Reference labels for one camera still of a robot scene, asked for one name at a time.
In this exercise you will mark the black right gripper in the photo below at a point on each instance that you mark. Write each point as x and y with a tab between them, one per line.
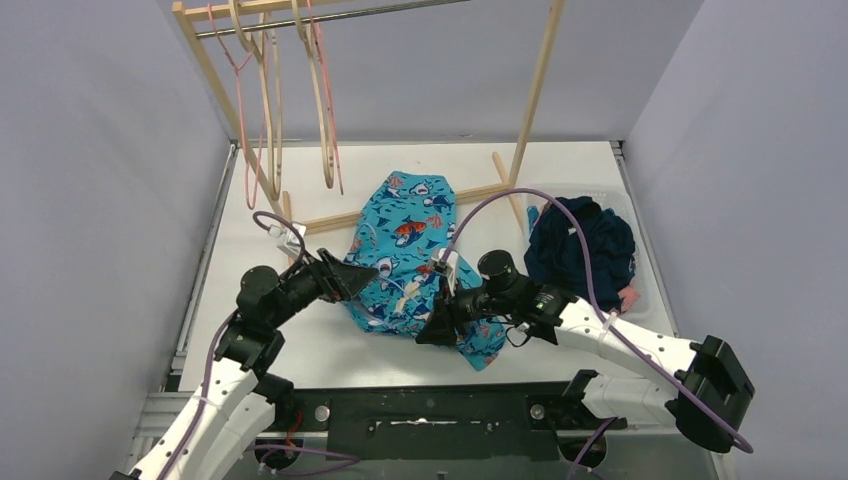
444	322

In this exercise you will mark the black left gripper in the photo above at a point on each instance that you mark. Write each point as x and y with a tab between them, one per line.
330	278

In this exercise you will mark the blue wire hanger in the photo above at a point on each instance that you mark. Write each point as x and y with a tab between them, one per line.
399	300

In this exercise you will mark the teal fish print shorts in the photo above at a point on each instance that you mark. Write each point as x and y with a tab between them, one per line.
404	221

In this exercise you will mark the wooden hanger front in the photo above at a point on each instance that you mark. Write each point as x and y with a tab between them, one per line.
261	49

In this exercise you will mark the wooden hanger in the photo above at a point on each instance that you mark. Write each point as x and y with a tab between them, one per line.
261	49
300	15

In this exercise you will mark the navy blue shorts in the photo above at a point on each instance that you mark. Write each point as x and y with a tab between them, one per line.
590	251

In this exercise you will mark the pink floral shorts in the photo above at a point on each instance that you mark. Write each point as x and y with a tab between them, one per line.
628	296

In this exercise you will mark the pink wire hanger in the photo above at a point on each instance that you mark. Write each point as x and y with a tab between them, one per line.
327	99
253	169

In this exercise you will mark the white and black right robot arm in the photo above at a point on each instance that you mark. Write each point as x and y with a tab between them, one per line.
698	387

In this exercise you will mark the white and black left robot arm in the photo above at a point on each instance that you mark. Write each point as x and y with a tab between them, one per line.
238	397

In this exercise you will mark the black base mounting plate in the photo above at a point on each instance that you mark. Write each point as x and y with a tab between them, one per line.
457	422

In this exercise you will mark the white plastic basket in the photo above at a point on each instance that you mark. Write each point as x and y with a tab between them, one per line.
620	202

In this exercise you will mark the wooden clothes rack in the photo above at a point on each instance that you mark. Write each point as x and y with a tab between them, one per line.
272	15

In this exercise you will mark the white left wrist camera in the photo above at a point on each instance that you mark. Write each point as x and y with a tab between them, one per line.
288	241

